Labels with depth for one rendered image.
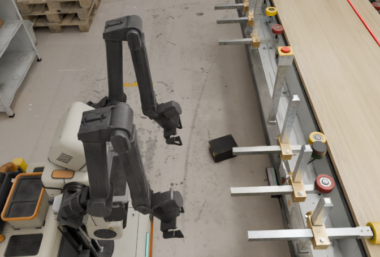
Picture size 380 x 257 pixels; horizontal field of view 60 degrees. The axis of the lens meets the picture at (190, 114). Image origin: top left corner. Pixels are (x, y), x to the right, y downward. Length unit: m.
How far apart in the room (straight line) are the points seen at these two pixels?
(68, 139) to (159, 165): 1.62
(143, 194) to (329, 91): 1.30
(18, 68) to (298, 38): 2.77
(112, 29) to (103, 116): 0.39
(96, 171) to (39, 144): 2.20
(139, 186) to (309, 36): 1.73
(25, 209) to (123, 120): 0.94
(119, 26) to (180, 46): 2.73
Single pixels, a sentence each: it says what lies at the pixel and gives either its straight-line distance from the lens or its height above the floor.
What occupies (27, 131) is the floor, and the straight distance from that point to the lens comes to 3.31.
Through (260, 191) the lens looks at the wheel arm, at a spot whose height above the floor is 0.86.
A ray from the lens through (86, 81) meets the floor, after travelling 3.59.
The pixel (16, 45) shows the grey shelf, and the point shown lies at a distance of 4.10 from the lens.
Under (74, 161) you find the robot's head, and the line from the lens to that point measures 1.19.
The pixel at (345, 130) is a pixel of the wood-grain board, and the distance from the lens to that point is 1.83.
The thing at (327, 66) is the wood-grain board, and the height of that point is 0.90.
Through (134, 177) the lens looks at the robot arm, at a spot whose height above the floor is 1.39.
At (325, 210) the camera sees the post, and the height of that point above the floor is 1.09.
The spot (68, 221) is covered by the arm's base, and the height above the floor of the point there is 1.19.
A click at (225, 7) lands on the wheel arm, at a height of 0.82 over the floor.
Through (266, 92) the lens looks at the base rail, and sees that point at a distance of 2.21.
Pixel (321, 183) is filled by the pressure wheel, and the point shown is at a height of 0.91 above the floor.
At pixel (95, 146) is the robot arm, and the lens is 0.87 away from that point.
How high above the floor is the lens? 2.19
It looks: 47 degrees down
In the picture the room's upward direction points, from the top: 4 degrees counter-clockwise
